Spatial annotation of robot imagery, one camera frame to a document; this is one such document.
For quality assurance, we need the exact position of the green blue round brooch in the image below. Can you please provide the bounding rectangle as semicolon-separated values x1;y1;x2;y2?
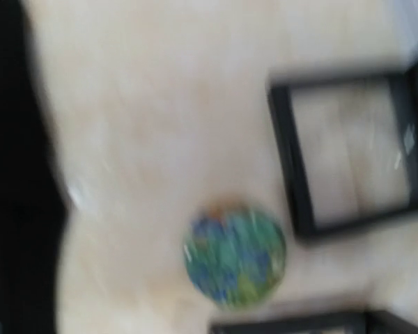
183;204;287;310

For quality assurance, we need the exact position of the black t-shirt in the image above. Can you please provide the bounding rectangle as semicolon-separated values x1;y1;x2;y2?
0;1;67;333

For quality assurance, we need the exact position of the far black brooch box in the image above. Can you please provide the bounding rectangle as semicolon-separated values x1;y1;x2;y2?
268;59;418;243

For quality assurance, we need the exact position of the black brooch box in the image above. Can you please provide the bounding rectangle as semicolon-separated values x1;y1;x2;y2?
268;59;418;243
207;308;418;334

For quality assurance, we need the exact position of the near black brooch box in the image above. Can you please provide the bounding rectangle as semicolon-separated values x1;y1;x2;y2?
207;308;418;334

